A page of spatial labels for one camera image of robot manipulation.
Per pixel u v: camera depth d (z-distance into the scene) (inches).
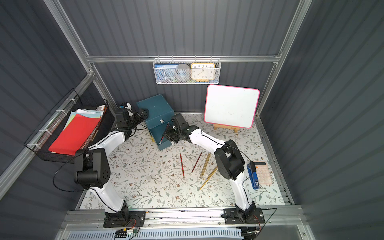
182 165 36.2
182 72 35.8
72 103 30.3
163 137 34.9
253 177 33.2
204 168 35.9
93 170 19.3
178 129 28.2
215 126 42.4
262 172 34.1
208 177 34.1
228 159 21.6
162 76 33.5
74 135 29.0
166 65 34.2
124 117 28.9
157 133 37.0
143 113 33.9
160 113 35.6
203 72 34.9
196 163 36.8
